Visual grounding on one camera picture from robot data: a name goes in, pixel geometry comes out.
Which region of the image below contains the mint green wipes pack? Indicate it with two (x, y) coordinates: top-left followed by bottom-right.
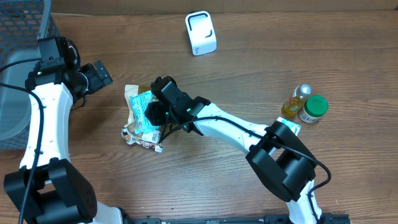
(129, 91), (159, 134)

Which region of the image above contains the brown patterned snack bag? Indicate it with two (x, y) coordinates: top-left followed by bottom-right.
(121, 85), (163, 153)

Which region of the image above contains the clear plastic bottle grey cap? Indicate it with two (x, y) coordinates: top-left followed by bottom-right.
(281, 84), (312, 118)

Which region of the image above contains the green Kleenex tissue pack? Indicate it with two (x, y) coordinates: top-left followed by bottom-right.
(277, 117), (301, 136)

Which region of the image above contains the green lid jar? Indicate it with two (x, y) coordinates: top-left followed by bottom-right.
(298, 95), (328, 123)

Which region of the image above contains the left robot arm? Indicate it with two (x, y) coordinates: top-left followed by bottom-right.
(4, 37), (128, 224)

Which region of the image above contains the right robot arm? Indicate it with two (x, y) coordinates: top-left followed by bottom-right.
(145, 76), (322, 223)

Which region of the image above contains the white barcode scanner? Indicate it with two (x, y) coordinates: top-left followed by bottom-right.
(185, 11), (217, 56)

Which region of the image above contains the dark grey plastic basket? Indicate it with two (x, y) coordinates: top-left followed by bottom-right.
(0, 0), (63, 151)

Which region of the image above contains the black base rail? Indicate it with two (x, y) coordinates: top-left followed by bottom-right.
(123, 213), (351, 224)

